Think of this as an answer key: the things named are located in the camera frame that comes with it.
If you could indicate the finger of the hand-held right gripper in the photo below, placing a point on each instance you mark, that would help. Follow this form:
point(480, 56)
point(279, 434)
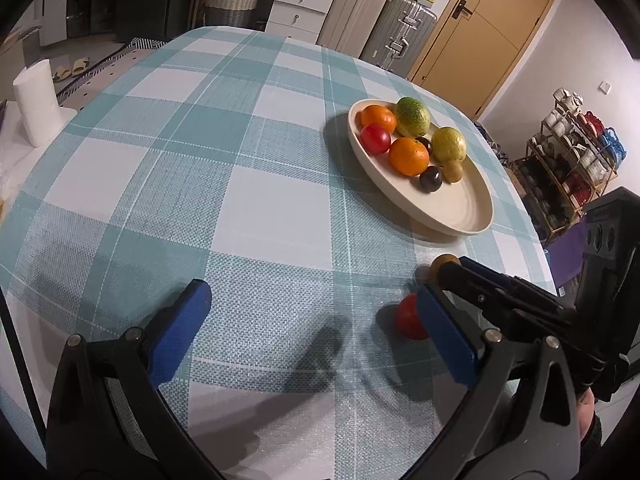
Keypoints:
point(515, 290)
point(505, 312)

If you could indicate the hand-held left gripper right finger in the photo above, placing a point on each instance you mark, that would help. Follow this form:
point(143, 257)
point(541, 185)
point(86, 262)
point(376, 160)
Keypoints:
point(447, 335)

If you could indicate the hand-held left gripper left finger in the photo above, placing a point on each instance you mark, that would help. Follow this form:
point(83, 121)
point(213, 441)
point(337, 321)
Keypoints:
point(182, 330)

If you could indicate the red tomato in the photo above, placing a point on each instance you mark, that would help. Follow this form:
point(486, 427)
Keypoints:
point(410, 317)
point(375, 138)

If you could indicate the small brown round fruit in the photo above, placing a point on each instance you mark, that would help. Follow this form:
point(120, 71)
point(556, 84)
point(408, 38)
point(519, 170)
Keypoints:
point(454, 171)
point(442, 261)

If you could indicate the cream oval plate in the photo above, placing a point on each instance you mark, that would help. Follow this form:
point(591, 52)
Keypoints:
point(460, 210)

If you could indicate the dark purple plum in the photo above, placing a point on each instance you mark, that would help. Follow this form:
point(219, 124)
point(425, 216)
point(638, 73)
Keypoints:
point(426, 144)
point(430, 179)

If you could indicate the orange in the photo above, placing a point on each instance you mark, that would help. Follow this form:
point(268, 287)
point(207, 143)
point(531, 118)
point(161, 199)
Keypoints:
point(409, 156)
point(378, 117)

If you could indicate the person's right hand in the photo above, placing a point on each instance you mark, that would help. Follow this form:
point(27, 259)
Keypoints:
point(586, 415)

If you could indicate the purple cloth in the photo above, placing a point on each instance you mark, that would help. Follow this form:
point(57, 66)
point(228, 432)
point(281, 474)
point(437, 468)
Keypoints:
point(567, 260)

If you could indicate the wooden shoe rack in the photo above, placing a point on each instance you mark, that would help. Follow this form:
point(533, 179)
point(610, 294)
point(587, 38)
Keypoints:
point(550, 210)

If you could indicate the rows of racked shoes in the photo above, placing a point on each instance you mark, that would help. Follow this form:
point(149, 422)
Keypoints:
point(580, 160)

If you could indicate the teal white checkered tablecloth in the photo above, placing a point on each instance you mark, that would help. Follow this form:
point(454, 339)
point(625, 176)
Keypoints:
point(175, 185)

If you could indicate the green yellow citrus fruit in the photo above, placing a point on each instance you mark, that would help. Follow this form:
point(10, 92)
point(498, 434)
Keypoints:
point(412, 117)

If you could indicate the tan wooden door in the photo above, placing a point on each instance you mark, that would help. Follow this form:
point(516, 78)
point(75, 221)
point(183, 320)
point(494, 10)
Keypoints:
point(495, 40)

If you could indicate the white paper towel roll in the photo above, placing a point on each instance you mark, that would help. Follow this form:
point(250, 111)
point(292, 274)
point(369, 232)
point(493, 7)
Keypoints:
point(37, 102)

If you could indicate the silver suitcase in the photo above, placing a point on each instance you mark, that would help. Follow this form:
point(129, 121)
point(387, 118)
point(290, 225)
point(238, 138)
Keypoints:
point(400, 35)

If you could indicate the beige slipper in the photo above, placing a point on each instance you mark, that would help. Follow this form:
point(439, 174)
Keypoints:
point(80, 63)
point(62, 74)

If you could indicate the striped floor mat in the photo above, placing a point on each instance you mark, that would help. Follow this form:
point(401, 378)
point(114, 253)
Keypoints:
point(125, 50)

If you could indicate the beige suitcase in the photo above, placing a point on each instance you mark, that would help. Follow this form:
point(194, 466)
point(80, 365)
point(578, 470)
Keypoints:
point(352, 10)

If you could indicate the white dresser with drawers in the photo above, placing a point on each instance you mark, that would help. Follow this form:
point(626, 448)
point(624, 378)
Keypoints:
point(300, 0)

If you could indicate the white tall cabinet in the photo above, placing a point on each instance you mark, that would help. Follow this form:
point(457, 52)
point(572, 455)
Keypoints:
point(50, 5)

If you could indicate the white light switch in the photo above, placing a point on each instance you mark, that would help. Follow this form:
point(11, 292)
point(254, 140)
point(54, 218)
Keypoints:
point(606, 87)

